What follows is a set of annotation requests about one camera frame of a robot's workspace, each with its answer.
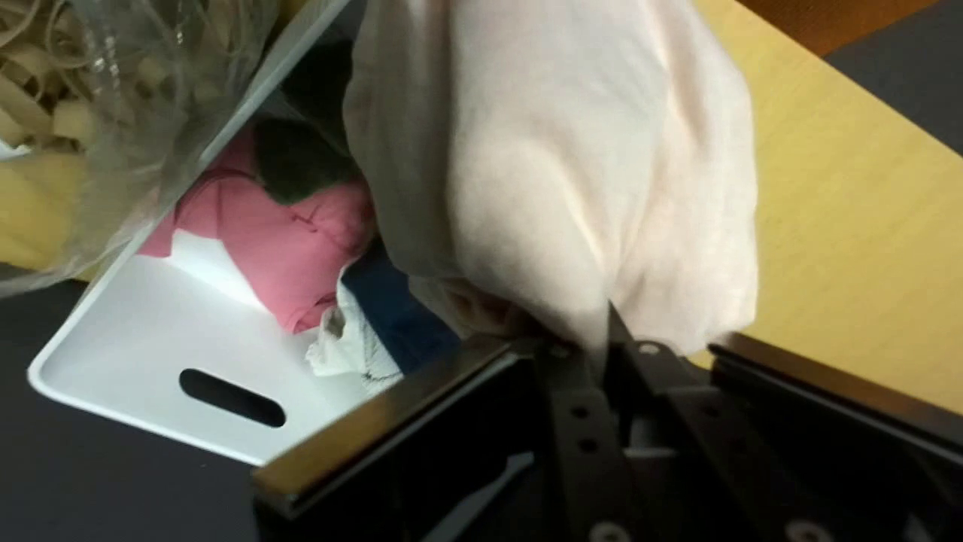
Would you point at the red pink shirt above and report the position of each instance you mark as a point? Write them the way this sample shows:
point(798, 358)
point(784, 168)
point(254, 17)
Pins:
point(289, 253)

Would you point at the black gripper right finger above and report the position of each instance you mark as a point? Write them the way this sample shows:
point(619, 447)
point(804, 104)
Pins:
point(661, 402)

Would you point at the white crumpled cloth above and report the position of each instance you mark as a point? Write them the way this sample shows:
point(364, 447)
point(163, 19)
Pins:
point(348, 345)

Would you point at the white plastic basket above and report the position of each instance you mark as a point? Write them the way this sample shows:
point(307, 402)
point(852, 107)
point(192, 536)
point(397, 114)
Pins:
point(176, 345)

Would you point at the clear bag of snacks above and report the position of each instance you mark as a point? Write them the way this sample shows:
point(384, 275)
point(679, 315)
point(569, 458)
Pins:
point(102, 111)

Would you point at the dark blue shirt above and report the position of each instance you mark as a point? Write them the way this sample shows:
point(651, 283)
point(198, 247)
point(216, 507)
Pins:
point(402, 324)

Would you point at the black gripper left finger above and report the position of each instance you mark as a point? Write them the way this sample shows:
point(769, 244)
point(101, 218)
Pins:
point(577, 407)

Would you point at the light pink shirt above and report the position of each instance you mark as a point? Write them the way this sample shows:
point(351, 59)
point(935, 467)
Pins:
point(562, 164)

